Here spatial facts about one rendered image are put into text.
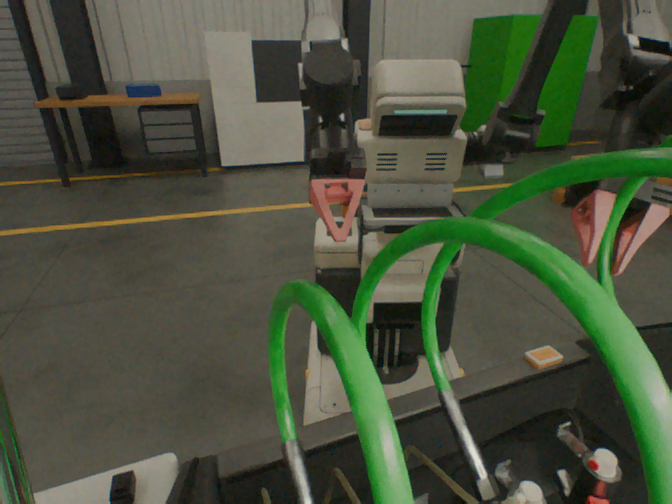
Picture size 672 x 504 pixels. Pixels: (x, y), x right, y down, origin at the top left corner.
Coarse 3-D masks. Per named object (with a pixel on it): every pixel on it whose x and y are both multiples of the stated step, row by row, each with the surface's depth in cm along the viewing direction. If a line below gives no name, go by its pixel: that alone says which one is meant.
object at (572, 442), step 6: (564, 438) 38; (570, 438) 38; (576, 438) 38; (570, 444) 37; (576, 444) 37; (582, 444) 37; (576, 450) 37; (582, 450) 37; (588, 450) 37; (582, 456) 36
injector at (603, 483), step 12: (588, 456) 36; (588, 468) 35; (564, 480) 39; (576, 480) 37; (588, 480) 35; (600, 480) 34; (612, 480) 34; (564, 492) 39; (576, 492) 37; (588, 492) 35; (600, 492) 35; (612, 492) 35
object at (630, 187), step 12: (636, 180) 41; (624, 192) 43; (636, 192) 42; (624, 204) 43; (612, 216) 45; (612, 228) 45; (600, 240) 46; (612, 240) 46; (600, 252) 46; (600, 264) 47; (600, 276) 46; (612, 288) 46
